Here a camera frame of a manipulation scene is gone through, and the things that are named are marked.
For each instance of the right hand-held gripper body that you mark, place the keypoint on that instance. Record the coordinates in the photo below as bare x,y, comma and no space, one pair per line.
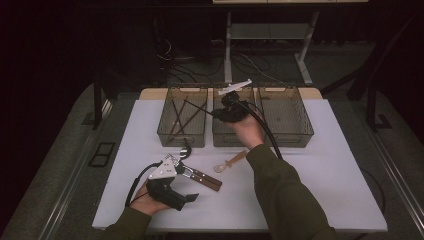
235,111

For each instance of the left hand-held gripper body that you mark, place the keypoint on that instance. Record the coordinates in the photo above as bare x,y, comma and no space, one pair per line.
165,193

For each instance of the metal spoon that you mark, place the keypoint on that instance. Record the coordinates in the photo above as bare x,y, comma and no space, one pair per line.
186,150

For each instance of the black chopstick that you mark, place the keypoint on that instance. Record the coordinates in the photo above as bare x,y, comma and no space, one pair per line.
177,115
200,108

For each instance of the transparent grey plastic bin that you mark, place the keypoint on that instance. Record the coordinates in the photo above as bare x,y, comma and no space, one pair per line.
186,141
285,116
221,138

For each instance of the brown wooden chopstick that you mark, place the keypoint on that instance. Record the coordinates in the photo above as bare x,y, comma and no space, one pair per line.
178,116
191,118

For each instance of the wooden spoon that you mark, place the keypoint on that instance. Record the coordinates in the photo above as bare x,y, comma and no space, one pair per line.
233,160

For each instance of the person's left hand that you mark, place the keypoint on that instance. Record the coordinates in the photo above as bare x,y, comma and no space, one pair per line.
146,205

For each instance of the person's right hand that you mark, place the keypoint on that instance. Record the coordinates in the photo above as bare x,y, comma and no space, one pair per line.
248,131

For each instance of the black upright stand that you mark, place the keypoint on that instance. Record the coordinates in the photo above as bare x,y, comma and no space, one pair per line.
370,110
97,110

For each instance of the black angled stand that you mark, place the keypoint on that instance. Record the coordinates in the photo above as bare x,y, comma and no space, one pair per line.
361,86

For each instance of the black rectangular floor frame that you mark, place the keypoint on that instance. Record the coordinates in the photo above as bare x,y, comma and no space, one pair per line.
107,143

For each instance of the grey metal frame desk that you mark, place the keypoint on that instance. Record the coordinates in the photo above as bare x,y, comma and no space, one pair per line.
266,31

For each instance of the metal floor rail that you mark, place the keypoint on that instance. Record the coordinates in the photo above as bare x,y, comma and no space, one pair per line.
66,200
400,186

